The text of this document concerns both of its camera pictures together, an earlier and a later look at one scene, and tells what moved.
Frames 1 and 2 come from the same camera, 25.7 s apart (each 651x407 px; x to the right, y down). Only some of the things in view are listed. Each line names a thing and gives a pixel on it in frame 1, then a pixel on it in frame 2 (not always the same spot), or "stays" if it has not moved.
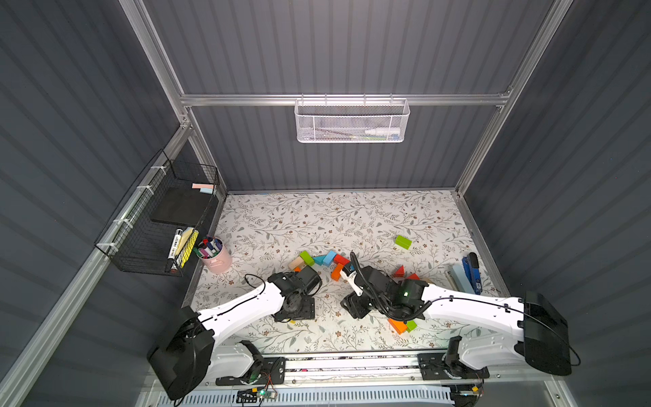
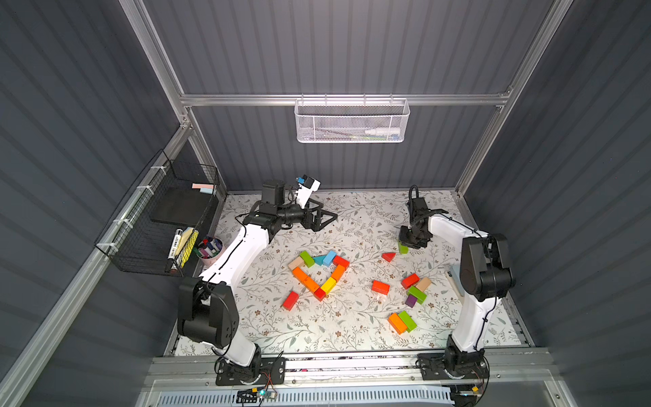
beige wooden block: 297,262 stays
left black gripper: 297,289 -> 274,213
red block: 339,259 stays
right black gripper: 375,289 -> 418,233
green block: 307,258 stays
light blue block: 329,258 stays
